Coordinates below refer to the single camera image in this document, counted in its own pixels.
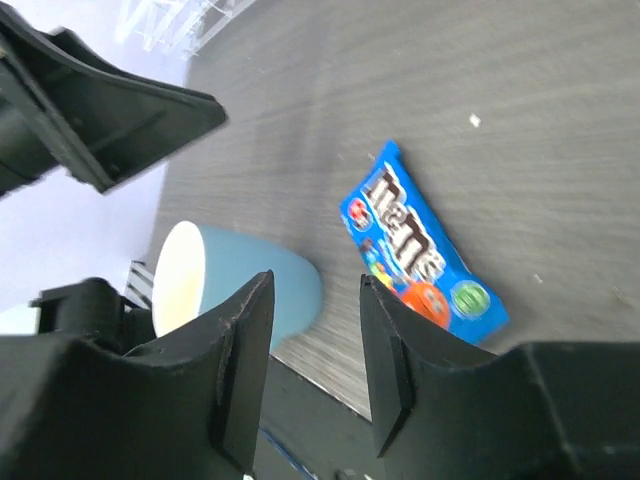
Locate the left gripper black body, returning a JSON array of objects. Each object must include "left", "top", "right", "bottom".
[{"left": 1, "top": 29, "right": 65, "bottom": 196}]

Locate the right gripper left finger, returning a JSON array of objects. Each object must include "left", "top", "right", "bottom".
[{"left": 1, "top": 272, "right": 275, "bottom": 479}]

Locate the twisted blue candy bag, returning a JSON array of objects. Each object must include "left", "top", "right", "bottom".
[{"left": 340, "top": 140, "right": 509, "bottom": 345}]

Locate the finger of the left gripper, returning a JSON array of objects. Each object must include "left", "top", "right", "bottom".
[{"left": 1, "top": 4, "right": 227, "bottom": 193}]

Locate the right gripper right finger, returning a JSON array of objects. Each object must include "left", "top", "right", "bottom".
[{"left": 360, "top": 276, "right": 639, "bottom": 479}]

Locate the white wire dish rack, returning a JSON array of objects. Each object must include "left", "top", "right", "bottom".
[{"left": 114, "top": 0, "right": 255, "bottom": 59}]

